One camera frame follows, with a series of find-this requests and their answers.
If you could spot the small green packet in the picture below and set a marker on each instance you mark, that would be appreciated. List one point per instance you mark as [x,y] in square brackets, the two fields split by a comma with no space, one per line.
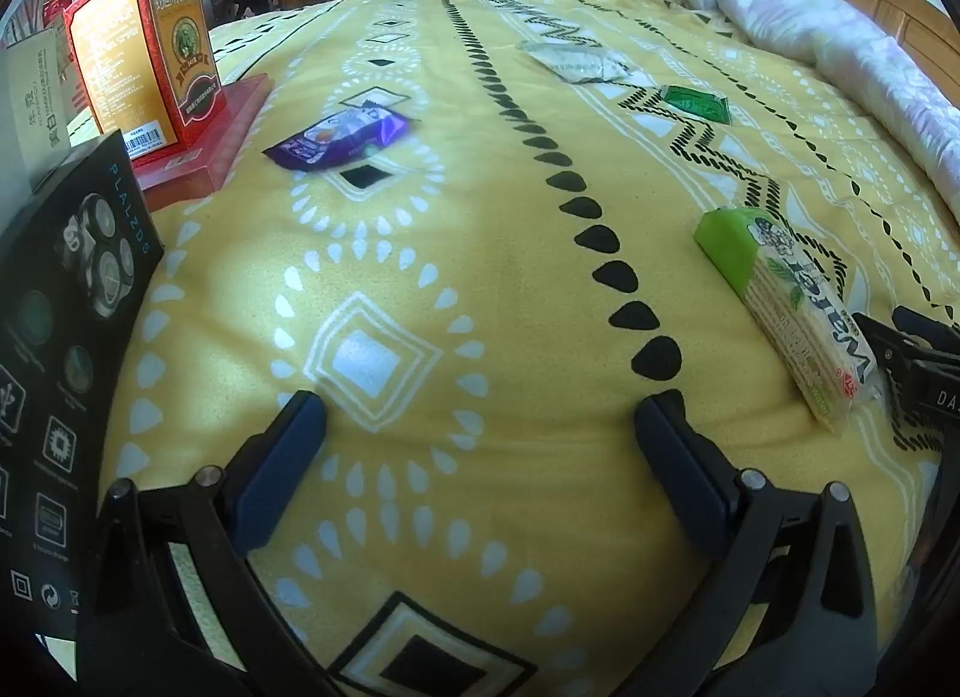
[694,103]

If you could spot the white cardboard box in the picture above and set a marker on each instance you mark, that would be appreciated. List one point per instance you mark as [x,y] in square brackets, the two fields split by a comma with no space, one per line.
[37,97]

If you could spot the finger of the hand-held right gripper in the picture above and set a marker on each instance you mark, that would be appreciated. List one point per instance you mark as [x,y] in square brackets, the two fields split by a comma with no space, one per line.
[877,337]

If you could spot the clear grain packet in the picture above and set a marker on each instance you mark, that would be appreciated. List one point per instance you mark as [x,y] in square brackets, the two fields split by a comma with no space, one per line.
[577,63]

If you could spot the lilac floral quilt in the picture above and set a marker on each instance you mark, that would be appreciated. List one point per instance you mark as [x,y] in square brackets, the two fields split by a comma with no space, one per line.
[787,7]

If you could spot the purple snack packet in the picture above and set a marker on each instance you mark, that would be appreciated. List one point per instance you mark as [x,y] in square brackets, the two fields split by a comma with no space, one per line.
[337,138]

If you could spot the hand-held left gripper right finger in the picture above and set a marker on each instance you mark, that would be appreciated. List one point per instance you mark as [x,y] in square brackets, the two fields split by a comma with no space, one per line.
[675,457]

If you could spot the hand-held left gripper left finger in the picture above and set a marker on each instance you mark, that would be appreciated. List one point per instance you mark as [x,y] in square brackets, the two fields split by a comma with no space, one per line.
[281,472]

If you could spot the orange red carton box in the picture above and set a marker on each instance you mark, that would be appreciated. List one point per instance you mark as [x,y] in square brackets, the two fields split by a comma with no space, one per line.
[127,45]

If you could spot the black shaver box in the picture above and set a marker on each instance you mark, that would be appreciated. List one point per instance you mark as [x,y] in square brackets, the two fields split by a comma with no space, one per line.
[67,337]

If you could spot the flat red box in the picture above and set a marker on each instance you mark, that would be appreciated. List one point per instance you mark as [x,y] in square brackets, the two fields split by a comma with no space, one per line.
[225,135]

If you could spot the green wafer packet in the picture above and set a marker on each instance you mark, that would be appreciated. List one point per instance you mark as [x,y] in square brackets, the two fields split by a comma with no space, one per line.
[787,292]

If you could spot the wooden headboard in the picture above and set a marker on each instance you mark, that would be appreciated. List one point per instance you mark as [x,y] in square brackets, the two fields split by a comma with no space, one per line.
[915,30]

